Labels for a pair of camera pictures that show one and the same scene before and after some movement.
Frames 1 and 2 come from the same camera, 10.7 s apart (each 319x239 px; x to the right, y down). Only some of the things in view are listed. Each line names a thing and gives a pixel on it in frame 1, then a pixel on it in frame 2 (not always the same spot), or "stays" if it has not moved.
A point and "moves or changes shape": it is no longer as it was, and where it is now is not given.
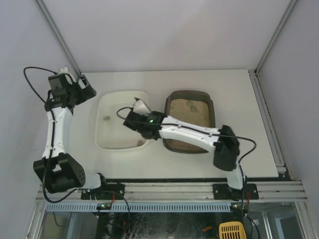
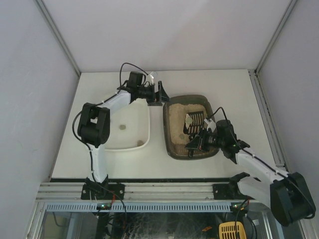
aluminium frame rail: x=269 y=191 stays
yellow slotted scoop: x=233 y=230 stays
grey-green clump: x=190 y=104 → x=189 y=120
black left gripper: x=83 y=90 → x=154 y=92
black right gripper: x=130 y=122 → x=199 y=141
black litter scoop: x=139 y=106 → x=193 y=125
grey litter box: x=198 y=107 moves or changes shape
